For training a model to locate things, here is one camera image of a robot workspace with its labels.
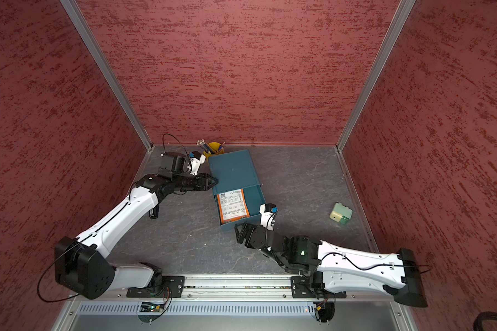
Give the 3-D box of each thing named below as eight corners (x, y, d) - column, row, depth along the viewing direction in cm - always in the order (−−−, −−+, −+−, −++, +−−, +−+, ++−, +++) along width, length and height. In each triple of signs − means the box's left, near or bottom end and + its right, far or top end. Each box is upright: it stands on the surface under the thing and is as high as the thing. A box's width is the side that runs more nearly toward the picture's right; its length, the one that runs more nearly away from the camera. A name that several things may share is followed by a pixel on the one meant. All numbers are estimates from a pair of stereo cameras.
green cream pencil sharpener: (328, 218, 94) (331, 213, 90) (333, 206, 98) (337, 201, 94) (345, 227, 92) (349, 222, 87) (349, 214, 96) (354, 209, 92)
